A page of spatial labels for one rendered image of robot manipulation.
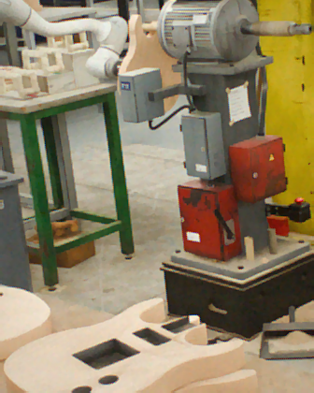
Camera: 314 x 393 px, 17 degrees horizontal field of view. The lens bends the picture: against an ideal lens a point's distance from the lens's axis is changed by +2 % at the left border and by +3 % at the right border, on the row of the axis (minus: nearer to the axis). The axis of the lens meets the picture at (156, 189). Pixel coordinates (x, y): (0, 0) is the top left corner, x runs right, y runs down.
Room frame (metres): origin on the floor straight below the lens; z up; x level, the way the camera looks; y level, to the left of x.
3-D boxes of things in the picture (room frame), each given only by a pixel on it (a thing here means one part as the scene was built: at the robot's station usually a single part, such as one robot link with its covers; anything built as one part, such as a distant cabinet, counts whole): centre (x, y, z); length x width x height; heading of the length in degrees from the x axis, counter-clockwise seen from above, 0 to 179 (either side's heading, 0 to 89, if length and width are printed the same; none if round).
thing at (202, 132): (4.38, -0.22, 0.93); 0.15 x 0.10 x 0.55; 41
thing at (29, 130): (5.02, 0.57, 0.45); 0.05 x 0.05 x 0.90; 41
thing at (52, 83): (5.39, 0.49, 0.98); 0.27 x 0.16 x 0.09; 38
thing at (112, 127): (5.35, 0.19, 0.45); 0.05 x 0.05 x 0.90; 41
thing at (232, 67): (4.48, -0.33, 1.11); 0.36 x 0.24 x 0.04; 41
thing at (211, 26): (4.53, -0.29, 1.25); 0.41 x 0.27 x 0.26; 41
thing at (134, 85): (4.44, -0.05, 0.99); 0.24 x 0.21 x 0.26; 41
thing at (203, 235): (4.38, -0.21, 0.49); 0.25 x 0.12 x 0.37; 41
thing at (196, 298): (4.48, -0.33, 0.12); 0.61 x 0.51 x 0.25; 131
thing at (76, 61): (5.48, 0.36, 1.02); 0.27 x 0.15 x 0.17; 38
